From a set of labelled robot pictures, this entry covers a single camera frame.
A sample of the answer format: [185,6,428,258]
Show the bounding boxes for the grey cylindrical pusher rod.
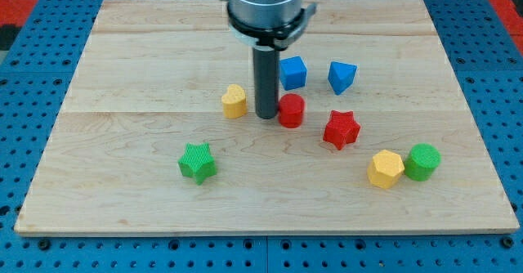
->
[253,48,279,119]

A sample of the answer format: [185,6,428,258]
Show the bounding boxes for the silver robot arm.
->
[226,0,317,119]

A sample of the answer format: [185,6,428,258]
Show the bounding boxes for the yellow heart block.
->
[221,84,248,119]

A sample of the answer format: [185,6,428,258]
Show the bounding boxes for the yellow hexagon block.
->
[367,150,405,189]

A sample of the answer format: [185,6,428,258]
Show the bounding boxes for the blue cube block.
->
[279,56,307,91]

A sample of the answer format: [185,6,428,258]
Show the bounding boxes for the red cylinder block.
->
[278,93,306,128]

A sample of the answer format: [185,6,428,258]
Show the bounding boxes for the blue triangular prism block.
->
[328,61,357,96]

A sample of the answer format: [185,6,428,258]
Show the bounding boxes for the red star block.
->
[323,110,361,150]

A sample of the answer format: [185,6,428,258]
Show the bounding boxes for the green star block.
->
[178,142,217,186]

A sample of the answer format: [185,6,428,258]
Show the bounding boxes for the wooden board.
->
[15,0,519,237]

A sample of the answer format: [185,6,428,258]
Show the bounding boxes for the green cylinder block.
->
[404,143,441,181]

